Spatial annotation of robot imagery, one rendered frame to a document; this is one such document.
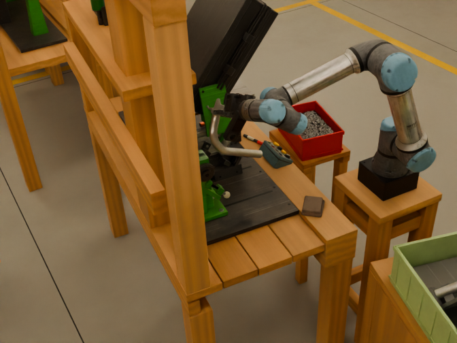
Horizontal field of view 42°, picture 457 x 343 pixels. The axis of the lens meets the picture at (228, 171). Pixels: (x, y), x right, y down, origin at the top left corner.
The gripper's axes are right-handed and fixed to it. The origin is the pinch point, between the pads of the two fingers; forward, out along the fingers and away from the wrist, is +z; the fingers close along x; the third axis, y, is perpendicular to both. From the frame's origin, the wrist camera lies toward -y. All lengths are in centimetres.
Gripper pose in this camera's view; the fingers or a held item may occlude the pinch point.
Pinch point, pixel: (217, 114)
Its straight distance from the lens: 218.5
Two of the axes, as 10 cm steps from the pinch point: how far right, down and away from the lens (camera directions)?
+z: -5.4, -1.1, 8.3
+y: 1.7, -9.8, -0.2
